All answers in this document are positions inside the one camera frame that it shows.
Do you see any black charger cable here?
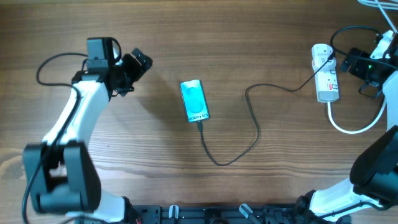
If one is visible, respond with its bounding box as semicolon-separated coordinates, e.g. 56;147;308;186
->
197;51;336;167

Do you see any blue Galaxy smartphone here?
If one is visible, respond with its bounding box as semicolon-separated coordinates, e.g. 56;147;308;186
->
180;80;210;123

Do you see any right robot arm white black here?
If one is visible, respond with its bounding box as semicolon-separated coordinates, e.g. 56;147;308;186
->
290;31;397;223

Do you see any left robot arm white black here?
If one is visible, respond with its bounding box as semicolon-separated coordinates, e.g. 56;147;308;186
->
21;37;153;223

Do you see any white charger plug adapter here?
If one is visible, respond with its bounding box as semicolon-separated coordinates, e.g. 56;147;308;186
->
312;54;336;71

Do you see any white power strip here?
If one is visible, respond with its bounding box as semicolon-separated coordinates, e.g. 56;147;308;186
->
312;44;340;103

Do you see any white cable top corner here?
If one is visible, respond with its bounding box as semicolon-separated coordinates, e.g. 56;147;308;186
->
356;0;398;11

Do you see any white power strip cord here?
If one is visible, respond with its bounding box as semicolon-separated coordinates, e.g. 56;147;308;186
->
326;0;398;135

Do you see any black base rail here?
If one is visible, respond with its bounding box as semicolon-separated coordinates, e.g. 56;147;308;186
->
74;203;352;224

